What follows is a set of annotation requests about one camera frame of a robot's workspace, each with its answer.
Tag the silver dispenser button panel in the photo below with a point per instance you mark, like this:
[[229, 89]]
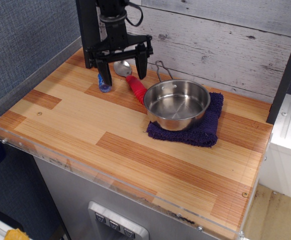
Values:
[[117, 222]]

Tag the silver toy fridge cabinet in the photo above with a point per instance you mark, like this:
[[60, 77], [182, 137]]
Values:
[[72, 193]]

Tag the black vertical post right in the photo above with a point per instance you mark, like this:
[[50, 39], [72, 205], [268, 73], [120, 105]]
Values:
[[280, 93]]

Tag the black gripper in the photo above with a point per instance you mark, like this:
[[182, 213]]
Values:
[[120, 45]]

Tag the white metal side unit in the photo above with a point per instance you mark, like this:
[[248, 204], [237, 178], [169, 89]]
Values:
[[275, 172]]

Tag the clear acrylic guard rail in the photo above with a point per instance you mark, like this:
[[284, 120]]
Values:
[[101, 137]]

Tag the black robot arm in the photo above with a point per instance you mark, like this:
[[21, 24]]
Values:
[[115, 7]]

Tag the purple folded cloth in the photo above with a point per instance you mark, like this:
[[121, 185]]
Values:
[[203, 134]]

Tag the stainless steel pot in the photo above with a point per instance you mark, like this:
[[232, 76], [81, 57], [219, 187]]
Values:
[[175, 104]]

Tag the red-handled metal spoon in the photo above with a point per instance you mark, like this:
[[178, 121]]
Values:
[[123, 69]]

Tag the small blue can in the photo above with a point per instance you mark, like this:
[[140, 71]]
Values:
[[104, 88]]

